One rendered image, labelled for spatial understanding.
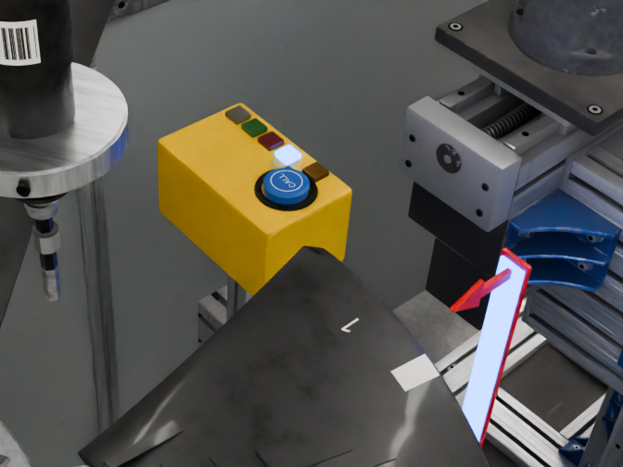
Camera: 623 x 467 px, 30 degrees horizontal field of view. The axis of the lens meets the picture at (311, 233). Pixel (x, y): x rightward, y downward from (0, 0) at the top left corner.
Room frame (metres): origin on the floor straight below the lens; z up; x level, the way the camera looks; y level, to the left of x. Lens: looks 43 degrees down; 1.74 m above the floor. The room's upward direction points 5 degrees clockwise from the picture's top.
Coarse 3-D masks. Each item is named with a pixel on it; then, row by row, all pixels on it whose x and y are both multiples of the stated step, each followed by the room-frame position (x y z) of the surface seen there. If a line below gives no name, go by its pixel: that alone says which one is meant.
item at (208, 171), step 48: (192, 144) 0.82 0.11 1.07; (240, 144) 0.82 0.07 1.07; (288, 144) 0.83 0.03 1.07; (192, 192) 0.78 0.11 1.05; (240, 192) 0.76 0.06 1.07; (336, 192) 0.77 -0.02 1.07; (192, 240) 0.78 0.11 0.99; (240, 240) 0.73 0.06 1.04; (288, 240) 0.72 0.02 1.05; (336, 240) 0.76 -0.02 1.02
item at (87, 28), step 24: (72, 0) 0.50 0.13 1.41; (96, 0) 0.50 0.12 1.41; (72, 24) 0.49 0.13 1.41; (96, 24) 0.49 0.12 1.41; (0, 216) 0.41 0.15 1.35; (24, 216) 0.41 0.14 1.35; (0, 240) 0.40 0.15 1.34; (24, 240) 0.40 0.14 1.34; (0, 264) 0.39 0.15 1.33; (0, 288) 0.38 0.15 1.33; (0, 312) 0.37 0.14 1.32
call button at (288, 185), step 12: (288, 168) 0.78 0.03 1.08; (264, 180) 0.76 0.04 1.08; (276, 180) 0.76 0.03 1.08; (288, 180) 0.77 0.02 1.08; (300, 180) 0.77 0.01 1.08; (264, 192) 0.76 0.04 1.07; (276, 192) 0.75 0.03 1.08; (288, 192) 0.75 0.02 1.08; (300, 192) 0.75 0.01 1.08; (288, 204) 0.74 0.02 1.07
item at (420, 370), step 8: (416, 360) 0.50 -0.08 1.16; (424, 360) 0.50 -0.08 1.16; (400, 368) 0.49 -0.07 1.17; (408, 368) 0.49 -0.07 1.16; (416, 368) 0.50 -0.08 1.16; (424, 368) 0.50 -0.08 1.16; (432, 368) 0.50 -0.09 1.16; (400, 376) 0.49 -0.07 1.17; (408, 376) 0.49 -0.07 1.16; (416, 376) 0.49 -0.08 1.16; (424, 376) 0.49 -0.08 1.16; (432, 376) 0.49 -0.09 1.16; (400, 384) 0.48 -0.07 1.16; (408, 384) 0.48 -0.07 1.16; (416, 384) 0.48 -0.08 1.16
